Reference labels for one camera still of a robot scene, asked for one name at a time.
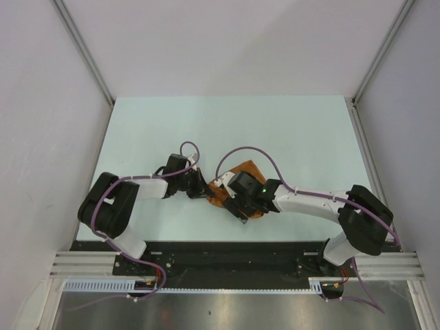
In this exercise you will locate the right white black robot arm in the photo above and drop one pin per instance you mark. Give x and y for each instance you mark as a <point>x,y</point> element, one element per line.
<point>364,219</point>

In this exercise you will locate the right aluminium corner post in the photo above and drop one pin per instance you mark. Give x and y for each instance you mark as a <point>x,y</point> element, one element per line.
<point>384,48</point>

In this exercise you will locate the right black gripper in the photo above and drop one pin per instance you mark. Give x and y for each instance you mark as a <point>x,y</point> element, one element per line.
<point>232,205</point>

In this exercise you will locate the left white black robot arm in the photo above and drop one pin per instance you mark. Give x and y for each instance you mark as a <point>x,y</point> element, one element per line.
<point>108,206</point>

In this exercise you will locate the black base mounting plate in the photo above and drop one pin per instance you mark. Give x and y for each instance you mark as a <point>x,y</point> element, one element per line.
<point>233,265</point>

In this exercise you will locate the aluminium corner post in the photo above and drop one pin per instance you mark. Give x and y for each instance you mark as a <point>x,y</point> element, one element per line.
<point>384,48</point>
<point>68,21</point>

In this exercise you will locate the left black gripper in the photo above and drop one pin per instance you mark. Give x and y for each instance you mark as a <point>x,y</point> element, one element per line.
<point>201,189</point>

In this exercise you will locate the left aluminium corner post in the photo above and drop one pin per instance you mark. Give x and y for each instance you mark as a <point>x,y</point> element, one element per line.
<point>68,21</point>

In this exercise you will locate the white slotted cable duct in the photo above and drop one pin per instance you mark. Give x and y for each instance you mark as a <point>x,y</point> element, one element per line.
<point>119,286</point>

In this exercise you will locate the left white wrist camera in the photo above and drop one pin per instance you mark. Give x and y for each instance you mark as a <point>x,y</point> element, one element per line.
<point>193,159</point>

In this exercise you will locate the aluminium frame rail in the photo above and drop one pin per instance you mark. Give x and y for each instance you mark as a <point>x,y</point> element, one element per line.
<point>389,266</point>

